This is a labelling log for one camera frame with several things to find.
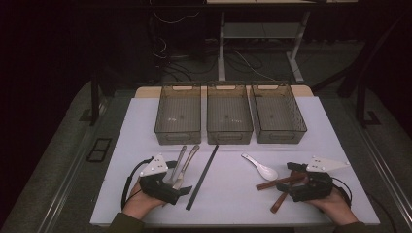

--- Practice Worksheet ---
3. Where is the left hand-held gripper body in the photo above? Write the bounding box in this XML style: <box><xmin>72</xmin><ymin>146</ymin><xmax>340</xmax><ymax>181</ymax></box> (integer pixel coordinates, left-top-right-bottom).
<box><xmin>139</xmin><ymin>153</ymin><xmax>181</xmax><ymax>206</ymax></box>

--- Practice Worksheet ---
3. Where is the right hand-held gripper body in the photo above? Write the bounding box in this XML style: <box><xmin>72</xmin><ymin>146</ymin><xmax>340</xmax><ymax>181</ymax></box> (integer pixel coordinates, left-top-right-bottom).
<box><xmin>287</xmin><ymin>155</ymin><xmax>352</xmax><ymax>203</ymax></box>

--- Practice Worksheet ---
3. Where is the brown wooden chopstick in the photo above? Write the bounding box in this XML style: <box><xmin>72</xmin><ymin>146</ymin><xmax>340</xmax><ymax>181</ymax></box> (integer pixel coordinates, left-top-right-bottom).
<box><xmin>255</xmin><ymin>173</ymin><xmax>307</xmax><ymax>192</ymax></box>

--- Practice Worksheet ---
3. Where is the brown wooden spoon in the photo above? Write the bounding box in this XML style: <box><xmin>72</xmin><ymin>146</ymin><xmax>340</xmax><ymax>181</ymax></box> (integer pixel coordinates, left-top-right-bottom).
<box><xmin>269</xmin><ymin>178</ymin><xmax>304</xmax><ymax>215</ymax></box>

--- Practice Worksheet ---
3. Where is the white ceramic spoon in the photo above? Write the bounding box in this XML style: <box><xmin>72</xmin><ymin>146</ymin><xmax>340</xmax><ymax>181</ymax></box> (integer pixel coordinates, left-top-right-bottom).
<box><xmin>240</xmin><ymin>152</ymin><xmax>280</xmax><ymax>182</ymax></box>

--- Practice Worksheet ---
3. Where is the transparent grey plastic bin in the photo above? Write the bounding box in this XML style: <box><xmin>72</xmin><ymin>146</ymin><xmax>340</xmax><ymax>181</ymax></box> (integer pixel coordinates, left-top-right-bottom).
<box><xmin>154</xmin><ymin>83</ymin><xmax>202</xmax><ymax>146</ymax></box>
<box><xmin>206</xmin><ymin>82</ymin><xmax>255</xmax><ymax>146</ymax></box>
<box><xmin>250</xmin><ymin>82</ymin><xmax>308</xmax><ymax>145</ymax></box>

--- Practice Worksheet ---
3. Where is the person's left hand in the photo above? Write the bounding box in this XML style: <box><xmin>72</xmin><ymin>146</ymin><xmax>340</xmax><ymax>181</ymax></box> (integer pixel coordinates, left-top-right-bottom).
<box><xmin>121</xmin><ymin>181</ymin><xmax>168</xmax><ymax>221</ymax></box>

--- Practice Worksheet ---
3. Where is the person's right hand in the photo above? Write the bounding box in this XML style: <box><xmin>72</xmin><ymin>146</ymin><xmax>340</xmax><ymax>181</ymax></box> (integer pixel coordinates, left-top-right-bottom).
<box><xmin>305</xmin><ymin>187</ymin><xmax>359</xmax><ymax>226</ymax></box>

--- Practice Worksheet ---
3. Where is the black metal stand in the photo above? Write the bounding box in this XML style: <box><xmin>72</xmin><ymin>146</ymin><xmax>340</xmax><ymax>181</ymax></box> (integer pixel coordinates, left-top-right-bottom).
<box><xmin>354</xmin><ymin>81</ymin><xmax>383</xmax><ymax>129</ymax></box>
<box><xmin>79</xmin><ymin>71</ymin><xmax>111</xmax><ymax>127</ymax></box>

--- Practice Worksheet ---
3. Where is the black slanted metal beam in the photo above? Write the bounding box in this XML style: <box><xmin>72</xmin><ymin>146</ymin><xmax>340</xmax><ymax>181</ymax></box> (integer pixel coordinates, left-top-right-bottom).
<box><xmin>310</xmin><ymin>14</ymin><xmax>412</xmax><ymax>98</ymax></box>

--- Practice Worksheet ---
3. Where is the right hand-held gripper cable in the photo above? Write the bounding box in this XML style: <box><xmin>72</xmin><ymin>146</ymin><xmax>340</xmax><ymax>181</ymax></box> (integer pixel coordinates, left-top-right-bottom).
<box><xmin>331</xmin><ymin>176</ymin><xmax>354</xmax><ymax>208</ymax></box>

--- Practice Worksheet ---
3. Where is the aluminium floor rail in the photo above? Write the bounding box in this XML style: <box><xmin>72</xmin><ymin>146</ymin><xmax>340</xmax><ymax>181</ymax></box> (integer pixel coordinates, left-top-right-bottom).
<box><xmin>356</xmin><ymin>129</ymin><xmax>412</xmax><ymax>221</ymax></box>
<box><xmin>38</xmin><ymin>129</ymin><xmax>98</xmax><ymax>233</ymax></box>

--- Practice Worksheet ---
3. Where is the bundle of black floor cables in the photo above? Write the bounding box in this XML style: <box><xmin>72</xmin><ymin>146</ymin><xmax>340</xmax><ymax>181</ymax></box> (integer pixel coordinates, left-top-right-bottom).
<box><xmin>149</xmin><ymin>13</ymin><xmax>270</xmax><ymax>83</ymax></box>

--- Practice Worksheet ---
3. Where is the thin white cable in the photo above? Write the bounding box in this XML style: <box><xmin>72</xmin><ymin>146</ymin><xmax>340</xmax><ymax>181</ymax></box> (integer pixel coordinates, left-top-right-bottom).
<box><xmin>233</xmin><ymin>50</ymin><xmax>276</xmax><ymax>82</ymax></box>
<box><xmin>154</xmin><ymin>11</ymin><xmax>200</xmax><ymax>25</ymax></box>

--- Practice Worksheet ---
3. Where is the white metal desk frame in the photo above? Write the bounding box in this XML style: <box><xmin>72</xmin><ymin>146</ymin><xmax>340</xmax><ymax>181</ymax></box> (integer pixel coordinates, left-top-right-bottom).
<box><xmin>205</xmin><ymin>0</ymin><xmax>359</xmax><ymax>83</ymax></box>

